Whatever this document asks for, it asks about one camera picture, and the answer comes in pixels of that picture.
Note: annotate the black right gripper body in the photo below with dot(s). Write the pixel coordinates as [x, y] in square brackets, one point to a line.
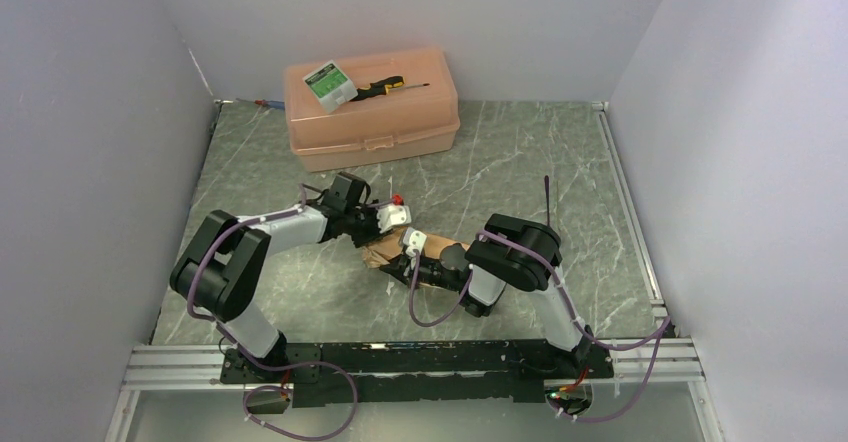
[430, 274]

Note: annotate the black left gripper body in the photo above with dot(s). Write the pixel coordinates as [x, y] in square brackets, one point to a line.
[363, 223]

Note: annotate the peach satin napkin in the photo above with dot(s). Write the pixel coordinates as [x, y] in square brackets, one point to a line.
[378, 254]

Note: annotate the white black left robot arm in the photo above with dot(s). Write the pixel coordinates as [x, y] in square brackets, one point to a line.
[219, 270]

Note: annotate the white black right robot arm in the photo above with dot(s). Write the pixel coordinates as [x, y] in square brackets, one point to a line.
[507, 252]

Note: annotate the peach plastic storage box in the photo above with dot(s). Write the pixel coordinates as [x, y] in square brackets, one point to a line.
[417, 116]

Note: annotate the green white small box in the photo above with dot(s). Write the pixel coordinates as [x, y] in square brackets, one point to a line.
[331, 86]

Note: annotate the yellow black screwdriver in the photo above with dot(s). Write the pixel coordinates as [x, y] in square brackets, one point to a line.
[384, 87]

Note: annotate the red blue pen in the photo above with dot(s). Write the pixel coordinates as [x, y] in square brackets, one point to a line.
[279, 105]

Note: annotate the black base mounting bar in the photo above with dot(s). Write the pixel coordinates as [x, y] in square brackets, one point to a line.
[520, 370]

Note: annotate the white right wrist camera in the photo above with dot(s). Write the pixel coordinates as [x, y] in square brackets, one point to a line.
[413, 242]

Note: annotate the aluminium frame rail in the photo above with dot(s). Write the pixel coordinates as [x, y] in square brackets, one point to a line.
[671, 360]

